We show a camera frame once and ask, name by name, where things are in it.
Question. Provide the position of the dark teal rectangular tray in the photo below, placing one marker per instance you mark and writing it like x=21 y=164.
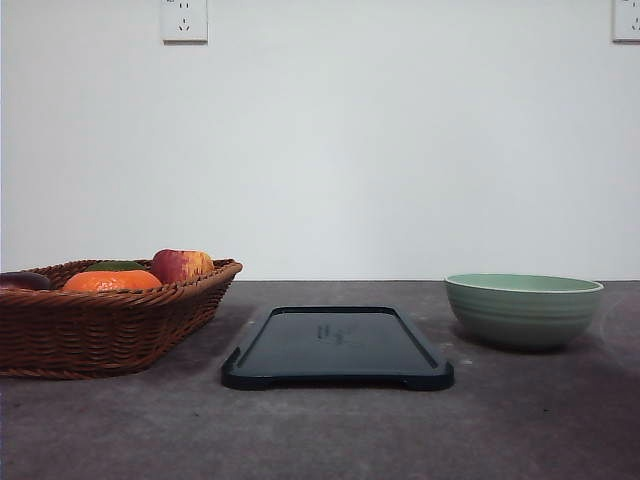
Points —
x=336 y=346

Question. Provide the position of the orange tangerine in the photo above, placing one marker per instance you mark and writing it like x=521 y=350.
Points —
x=112 y=281

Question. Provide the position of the white wall socket right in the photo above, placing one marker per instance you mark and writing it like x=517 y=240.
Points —
x=624 y=22

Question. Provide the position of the red yellow apple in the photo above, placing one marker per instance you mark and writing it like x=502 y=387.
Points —
x=181 y=266

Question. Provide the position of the brown wicker basket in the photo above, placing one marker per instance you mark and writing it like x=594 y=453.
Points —
x=64 y=334

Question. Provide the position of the dark purple fruit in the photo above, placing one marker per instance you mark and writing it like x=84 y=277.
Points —
x=24 y=280

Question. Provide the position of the green fruit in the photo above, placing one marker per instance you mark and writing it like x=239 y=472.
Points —
x=115 y=265

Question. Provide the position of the light green bowl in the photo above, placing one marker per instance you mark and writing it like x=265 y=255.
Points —
x=522 y=311

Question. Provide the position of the white wall socket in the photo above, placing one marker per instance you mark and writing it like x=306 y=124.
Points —
x=184 y=23
x=624 y=22

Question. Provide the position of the white wall socket left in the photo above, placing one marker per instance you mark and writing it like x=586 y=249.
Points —
x=184 y=23

